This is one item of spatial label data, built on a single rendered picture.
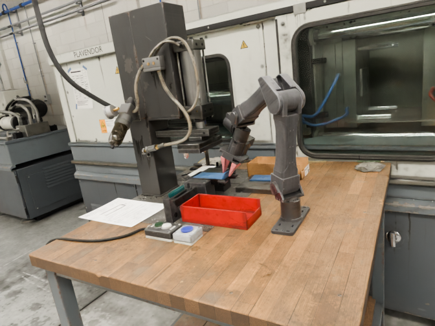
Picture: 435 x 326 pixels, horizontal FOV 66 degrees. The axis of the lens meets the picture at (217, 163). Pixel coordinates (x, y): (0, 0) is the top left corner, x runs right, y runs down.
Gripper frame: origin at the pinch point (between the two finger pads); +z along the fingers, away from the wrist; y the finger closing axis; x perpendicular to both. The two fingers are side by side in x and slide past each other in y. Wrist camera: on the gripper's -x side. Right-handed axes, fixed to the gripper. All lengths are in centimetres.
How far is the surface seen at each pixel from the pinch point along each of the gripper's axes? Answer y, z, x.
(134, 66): 50, -24, 6
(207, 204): -1.7, 9.1, 12.5
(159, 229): 1.3, 10.3, 36.4
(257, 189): -12.2, 3.5, -6.3
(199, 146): 10.5, -8.5, 8.7
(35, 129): 276, 135, -112
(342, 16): -5, -66, -54
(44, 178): 247, 184, -108
